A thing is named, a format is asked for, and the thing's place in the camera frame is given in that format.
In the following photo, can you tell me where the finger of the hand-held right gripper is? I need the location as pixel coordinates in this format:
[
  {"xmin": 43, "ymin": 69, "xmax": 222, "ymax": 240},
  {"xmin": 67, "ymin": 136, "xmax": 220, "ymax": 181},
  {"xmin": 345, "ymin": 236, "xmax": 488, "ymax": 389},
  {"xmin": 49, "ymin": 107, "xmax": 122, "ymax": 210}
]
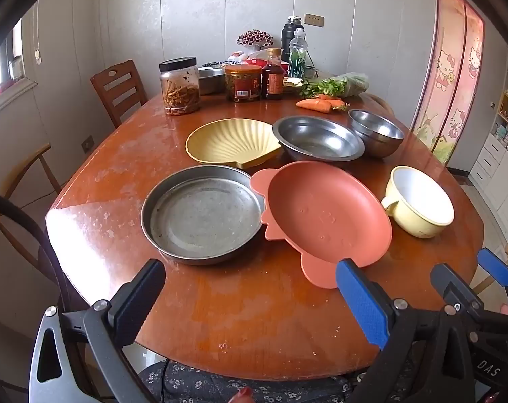
[
  {"xmin": 477, "ymin": 249, "xmax": 508, "ymax": 316},
  {"xmin": 430, "ymin": 263, "xmax": 486, "ymax": 325}
]

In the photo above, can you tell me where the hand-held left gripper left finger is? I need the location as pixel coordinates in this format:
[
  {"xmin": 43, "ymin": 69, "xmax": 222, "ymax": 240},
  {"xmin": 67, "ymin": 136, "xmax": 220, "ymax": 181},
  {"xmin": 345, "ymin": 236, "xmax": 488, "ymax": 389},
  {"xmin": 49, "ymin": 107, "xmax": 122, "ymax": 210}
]
[{"xmin": 28, "ymin": 259, "xmax": 166, "ymax": 403}]

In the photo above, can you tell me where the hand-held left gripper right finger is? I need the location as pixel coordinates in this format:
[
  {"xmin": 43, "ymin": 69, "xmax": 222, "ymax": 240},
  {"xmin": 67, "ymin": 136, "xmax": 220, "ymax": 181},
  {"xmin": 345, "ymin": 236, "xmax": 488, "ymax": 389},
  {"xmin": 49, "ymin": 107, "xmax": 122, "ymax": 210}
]
[{"xmin": 336, "ymin": 259, "xmax": 476, "ymax": 403}]

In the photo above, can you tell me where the cream bowl with handle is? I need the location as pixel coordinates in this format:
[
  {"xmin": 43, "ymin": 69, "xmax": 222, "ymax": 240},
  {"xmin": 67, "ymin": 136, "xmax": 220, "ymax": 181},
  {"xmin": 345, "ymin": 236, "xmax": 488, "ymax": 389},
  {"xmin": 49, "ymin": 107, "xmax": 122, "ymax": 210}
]
[{"xmin": 381, "ymin": 165, "xmax": 455, "ymax": 239}]

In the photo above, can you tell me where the round steel pan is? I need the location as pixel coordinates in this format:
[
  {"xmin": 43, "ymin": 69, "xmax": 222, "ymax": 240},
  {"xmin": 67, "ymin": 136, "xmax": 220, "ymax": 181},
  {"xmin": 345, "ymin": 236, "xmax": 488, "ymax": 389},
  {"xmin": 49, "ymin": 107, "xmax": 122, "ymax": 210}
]
[{"xmin": 140, "ymin": 165, "xmax": 266, "ymax": 266}]

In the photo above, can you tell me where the pink crab-shaped plate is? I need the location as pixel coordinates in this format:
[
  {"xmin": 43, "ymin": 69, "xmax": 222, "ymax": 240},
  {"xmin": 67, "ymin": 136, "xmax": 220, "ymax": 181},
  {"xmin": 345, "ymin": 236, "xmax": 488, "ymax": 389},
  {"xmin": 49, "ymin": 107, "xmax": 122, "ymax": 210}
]
[{"xmin": 250, "ymin": 160, "xmax": 393, "ymax": 289}]

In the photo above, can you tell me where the deep steel bowl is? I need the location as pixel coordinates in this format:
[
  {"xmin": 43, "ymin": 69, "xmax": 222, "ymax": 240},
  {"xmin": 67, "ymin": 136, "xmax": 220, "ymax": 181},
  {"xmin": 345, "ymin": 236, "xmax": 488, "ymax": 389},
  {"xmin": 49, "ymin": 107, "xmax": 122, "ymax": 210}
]
[{"xmin": 347, "ymin": 109, "xmax": 405, "ymax": 159}]

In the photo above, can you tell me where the wide steel bowl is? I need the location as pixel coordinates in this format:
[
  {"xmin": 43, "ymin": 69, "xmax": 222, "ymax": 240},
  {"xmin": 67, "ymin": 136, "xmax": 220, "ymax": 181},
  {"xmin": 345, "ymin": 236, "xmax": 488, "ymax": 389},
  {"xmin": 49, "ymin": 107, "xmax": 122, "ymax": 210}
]
[{"xmin": 272, "ymin": 115, "xmax": 366, "ymax": 163}]

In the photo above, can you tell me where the yellow shell-shaped plate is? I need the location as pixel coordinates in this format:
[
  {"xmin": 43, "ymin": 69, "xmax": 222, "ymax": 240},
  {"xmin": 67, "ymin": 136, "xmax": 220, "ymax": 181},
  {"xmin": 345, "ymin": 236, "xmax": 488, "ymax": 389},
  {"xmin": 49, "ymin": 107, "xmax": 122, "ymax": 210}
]
[{"xmin": 185, "ymin": 118, "xmax": 282, "ymax": 170}]

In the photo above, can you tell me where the white storage cabinet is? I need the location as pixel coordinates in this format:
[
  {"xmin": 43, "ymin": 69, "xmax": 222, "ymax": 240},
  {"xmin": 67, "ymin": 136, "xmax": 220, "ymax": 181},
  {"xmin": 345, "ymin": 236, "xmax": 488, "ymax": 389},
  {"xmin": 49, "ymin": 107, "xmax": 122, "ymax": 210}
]
[{"xmin": 468, "ymin": 48, "xmax": 508, "ymax": 240}]

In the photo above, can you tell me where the dark floral clothing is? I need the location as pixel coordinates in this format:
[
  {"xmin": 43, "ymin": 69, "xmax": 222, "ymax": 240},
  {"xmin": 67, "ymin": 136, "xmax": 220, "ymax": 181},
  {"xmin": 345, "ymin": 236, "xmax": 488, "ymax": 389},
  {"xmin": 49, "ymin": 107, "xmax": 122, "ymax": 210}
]
[{"xmin": 138, "ymin": 361, "xmax": 364, "ymax": 403}]

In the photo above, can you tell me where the pink cartoon cat door curtain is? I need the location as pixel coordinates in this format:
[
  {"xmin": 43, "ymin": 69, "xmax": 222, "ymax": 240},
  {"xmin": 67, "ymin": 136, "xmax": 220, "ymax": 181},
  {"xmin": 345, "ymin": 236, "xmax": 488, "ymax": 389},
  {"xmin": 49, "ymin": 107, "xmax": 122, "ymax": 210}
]
[{"xmin": 410, "ymin": 0, "xmax": 485, "ymax": 165}]

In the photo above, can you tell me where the large carrot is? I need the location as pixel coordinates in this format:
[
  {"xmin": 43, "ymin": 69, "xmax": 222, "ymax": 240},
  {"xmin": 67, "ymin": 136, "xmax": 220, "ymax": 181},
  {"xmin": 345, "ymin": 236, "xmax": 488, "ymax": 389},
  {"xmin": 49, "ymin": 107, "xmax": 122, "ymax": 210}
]
[{"xmin": 296, "ymin": 98, "xmax": 333, "ymax": 113}]

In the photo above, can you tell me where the brown slatted wooden chair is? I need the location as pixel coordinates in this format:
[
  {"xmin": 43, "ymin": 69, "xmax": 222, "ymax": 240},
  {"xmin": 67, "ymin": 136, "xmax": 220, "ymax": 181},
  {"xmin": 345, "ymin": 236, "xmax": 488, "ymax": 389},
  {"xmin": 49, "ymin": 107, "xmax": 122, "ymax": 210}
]
[{"xmin": 90, "ymin": 59, "xmax": 149, "ymax": 129}]

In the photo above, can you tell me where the small carrot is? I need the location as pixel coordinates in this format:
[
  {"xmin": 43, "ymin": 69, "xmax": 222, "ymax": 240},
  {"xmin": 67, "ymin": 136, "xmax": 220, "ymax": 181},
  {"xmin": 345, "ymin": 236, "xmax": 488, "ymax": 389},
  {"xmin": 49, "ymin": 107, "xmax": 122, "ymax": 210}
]
[{"xmin": 317, "ymin": 94, "xmax": 348, "ymax": 109}]

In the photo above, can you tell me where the pickle jar with black lid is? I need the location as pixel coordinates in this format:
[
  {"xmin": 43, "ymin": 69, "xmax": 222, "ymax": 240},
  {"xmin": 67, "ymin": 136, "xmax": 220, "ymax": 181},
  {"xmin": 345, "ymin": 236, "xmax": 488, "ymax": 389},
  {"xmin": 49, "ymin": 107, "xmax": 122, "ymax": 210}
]
[{"xmin": 159, "ymin": 56, "xmax": 201, "ymax": 116}]

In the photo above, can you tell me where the bag of green vegetables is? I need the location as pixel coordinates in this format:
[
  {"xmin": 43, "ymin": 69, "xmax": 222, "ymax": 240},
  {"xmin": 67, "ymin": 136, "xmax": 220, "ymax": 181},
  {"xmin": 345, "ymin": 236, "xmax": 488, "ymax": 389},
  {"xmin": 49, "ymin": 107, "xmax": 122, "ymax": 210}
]
[{"xmin": 300, "ymin": 72, "xmax": 370, "ymax": 98}]

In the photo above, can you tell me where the steel food container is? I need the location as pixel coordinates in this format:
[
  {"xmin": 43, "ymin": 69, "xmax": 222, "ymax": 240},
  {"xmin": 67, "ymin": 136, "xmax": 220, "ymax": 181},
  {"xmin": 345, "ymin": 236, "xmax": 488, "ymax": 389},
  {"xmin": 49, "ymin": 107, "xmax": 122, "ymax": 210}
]
[{"xmin": 197, "ymin": 66, "xmax": 227, "ymax": 95}]

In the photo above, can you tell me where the red-labelled sauce jar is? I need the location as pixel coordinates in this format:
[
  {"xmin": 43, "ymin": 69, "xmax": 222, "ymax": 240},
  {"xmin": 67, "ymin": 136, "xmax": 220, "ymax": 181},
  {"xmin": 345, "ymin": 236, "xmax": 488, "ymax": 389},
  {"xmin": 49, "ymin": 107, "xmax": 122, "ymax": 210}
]
[{"xmin": 224, "ymin": 64, "xmax": 263, "ymax": 102}]

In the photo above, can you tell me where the dark sauce bottle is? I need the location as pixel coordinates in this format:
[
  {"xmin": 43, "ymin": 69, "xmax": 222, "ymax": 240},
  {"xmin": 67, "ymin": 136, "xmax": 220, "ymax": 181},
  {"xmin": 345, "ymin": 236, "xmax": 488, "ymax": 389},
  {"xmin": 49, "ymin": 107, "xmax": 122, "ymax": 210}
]
[{"xmin": 261, "ymin": 48, "xmax": 285, "ymax": 101}]

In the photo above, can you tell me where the clear plastic bottle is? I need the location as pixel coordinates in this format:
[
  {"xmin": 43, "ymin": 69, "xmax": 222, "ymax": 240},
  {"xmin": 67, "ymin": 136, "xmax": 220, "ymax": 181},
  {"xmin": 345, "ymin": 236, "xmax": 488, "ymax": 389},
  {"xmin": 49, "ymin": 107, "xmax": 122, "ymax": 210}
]
[{"xmin": 288, "ymin": 28, "xmax": 309, "ymax": 80}]

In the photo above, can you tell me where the red and white tissue pack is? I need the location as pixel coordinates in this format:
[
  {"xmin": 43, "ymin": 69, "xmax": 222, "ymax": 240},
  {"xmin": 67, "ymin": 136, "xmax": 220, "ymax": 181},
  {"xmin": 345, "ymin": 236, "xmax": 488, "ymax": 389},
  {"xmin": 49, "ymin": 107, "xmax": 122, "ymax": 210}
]
[{"xmin": 226, "ymin": 48, "xmax": 289, "ymax": 69}]

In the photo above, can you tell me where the window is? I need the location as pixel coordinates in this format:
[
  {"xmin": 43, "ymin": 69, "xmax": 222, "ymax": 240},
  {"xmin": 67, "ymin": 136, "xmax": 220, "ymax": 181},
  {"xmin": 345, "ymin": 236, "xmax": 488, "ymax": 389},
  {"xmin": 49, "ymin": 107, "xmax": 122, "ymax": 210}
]
[{"xmin": 0, "ymin": 21, "xmax": 36, "ymax": 105}]

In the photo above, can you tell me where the dark red flower bouquet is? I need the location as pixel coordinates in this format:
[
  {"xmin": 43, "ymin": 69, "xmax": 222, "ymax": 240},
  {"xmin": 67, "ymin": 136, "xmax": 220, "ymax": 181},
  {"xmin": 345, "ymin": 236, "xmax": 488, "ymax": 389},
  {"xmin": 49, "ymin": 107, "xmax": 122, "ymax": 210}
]
[{"xmin": 236, "ymin": 29, "xmax": 275, "ymax": 57}]

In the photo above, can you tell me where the black thermos flask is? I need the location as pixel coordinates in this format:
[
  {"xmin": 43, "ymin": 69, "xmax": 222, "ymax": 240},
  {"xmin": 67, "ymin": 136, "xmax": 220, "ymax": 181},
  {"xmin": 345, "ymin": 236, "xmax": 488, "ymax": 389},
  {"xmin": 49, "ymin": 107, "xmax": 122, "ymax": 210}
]
[{"xmin": 280, "ymin": 16, "xmax": 305, "ymax": 63}]

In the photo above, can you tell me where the black cable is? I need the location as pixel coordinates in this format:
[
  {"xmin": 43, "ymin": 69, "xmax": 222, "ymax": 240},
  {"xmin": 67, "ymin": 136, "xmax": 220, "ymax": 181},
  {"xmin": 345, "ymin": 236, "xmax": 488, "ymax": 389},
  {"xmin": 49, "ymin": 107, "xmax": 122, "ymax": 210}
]
[{"xmin": 0, "ymin": 190, "xmax": 70, "ymax": 315}]

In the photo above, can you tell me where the white round pull cord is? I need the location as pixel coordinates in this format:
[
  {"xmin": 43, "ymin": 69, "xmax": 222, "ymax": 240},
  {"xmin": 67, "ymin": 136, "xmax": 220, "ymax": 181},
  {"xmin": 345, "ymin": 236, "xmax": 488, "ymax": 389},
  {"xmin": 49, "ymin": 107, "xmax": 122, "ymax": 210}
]
[{"xmin": 34, "ymin": 0, "xmax": 42, "ymax": 65}]

